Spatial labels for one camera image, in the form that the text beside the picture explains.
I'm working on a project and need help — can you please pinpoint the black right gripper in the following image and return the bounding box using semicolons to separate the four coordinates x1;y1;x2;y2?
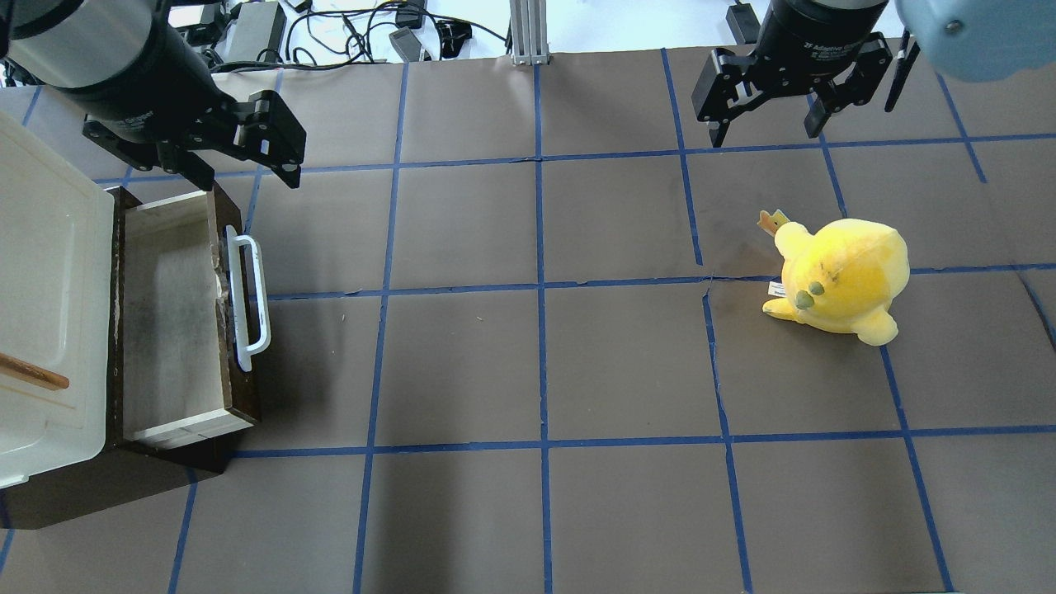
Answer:
691;1;893;148

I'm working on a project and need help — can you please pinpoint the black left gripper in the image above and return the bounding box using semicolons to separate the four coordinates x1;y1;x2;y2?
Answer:
63;16;307;191

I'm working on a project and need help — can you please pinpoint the white drawer handle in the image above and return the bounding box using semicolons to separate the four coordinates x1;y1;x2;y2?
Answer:
224;225;274;373

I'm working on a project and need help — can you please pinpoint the dark wooden drawer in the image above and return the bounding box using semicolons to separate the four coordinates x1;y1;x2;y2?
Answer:
2;186;261;530

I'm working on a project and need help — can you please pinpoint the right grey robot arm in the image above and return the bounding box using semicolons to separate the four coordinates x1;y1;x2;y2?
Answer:
691;1;1055;148

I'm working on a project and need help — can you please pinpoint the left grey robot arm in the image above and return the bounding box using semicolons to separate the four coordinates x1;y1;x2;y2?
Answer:
2;1;307;191

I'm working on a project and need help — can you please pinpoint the black power adapter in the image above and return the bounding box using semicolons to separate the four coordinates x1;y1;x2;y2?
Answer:
221;1;286;64

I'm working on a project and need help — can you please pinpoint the yellow plush dinosaur toy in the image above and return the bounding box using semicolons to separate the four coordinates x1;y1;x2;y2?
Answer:
757;210;910;347

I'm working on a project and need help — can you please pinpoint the cream plastic storage box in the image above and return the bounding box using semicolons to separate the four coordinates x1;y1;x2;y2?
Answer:
1;114;116;488

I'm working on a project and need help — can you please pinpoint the aluminium frame post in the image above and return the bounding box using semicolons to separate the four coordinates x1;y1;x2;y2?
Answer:
509;0;551;64

